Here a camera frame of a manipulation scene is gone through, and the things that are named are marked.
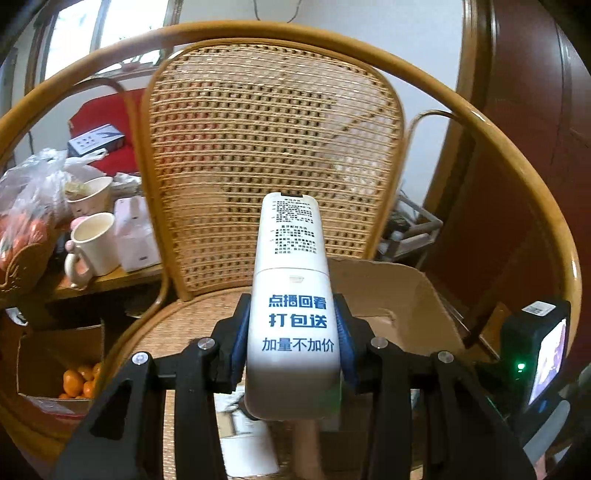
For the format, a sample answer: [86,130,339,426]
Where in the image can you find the metal cart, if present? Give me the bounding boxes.
[379,194,444,264]

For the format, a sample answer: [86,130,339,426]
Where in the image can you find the white tissue carton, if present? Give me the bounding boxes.
[113,196,162,272]

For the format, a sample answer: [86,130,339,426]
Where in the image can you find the clear plastic bag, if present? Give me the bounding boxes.
[0,148,107,273]

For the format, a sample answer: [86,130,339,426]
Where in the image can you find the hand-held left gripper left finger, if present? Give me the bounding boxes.
[48,293,252,480]

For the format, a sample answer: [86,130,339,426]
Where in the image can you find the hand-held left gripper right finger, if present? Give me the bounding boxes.
[333,293,539,480]

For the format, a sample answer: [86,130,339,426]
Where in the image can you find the white mug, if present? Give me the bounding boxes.
[64,212,122,291]
[65,175,114,217]

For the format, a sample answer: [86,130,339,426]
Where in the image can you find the cardboard box with flaps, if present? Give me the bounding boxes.
[16,323,107,416]

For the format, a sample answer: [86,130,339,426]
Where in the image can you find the white paper packet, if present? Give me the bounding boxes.
[217,408,278,478]

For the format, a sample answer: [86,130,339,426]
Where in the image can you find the rattan cane armchair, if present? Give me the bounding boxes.
[0,21,583,480]

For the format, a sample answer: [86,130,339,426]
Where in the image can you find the white mug rear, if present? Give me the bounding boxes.
[65,175,114,217]

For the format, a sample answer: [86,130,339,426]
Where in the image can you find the window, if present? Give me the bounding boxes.
[34,0,183,88]

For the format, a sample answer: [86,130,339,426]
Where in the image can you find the white remote control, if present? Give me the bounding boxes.
[244,191,342,421]

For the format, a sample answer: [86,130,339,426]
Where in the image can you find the pile of oranges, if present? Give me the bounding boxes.
[59,362,102,400]

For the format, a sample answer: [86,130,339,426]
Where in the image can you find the wooden side table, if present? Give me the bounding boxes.
[0,263,164,305]

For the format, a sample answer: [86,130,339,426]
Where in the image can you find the red cloth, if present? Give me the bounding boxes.
[69,88,148,178]

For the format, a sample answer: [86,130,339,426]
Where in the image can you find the blue and white box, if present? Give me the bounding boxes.
[67,124,125,158]

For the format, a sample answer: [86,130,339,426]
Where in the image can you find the brown wooden door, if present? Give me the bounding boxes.
[425,0,591,370]

